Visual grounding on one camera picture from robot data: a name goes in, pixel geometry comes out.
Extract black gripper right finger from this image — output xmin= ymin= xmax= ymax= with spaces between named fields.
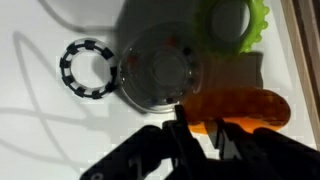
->
xmin=214 ymin=118 xmax=320 ymax=180

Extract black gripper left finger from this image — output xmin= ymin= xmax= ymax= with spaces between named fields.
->
xmin=79 ymin=104 xmax=209 ymax=180

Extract orange bumpy ring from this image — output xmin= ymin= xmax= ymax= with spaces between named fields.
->
xmin=181 ymin=87 xmax=292 ymax=136

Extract wooden tray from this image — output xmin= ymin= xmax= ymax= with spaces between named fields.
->
xmin=280 ymin=0 xmax=320 ymax=152

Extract green bumpy ring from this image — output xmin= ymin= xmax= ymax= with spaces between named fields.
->
xmin=193 ymin=0 xmax=271 ymax=60

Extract black and white ring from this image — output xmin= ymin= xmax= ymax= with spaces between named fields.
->
xmin=59 ymin=38 xmax=119 ymax=100

